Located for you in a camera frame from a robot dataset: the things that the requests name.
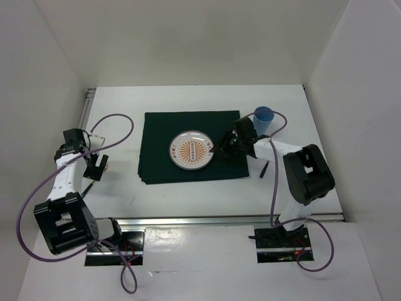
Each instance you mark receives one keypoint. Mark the gold knife black handle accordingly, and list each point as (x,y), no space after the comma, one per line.
(261,175)

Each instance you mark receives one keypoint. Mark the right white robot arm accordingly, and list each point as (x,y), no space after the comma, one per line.
(307,173)

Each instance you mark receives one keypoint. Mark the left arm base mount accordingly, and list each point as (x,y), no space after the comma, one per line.
(131,245)

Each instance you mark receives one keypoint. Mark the blue plastic cup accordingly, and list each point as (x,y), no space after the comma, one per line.
(262,118)

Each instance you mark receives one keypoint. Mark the aluminium table frame rail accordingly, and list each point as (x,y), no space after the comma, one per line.
(117,114)

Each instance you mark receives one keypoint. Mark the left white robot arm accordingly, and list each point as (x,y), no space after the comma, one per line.
(64,219)

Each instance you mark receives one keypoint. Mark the orange sunburst patterned plate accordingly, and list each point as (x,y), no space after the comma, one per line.
(190,150)

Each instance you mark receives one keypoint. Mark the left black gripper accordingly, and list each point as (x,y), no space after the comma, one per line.
(94,172)

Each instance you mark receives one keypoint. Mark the gold fork black handle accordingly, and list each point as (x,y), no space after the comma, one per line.
(87,189)

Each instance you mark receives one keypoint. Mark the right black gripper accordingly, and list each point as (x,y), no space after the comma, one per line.
(227,152)

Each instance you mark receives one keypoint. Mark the dark green cloth napkin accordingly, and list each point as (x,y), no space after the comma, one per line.
(160,128)

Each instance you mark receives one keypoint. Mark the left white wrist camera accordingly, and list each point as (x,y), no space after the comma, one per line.
(95,142)

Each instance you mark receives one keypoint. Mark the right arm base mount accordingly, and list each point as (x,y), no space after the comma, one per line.
(273,245)

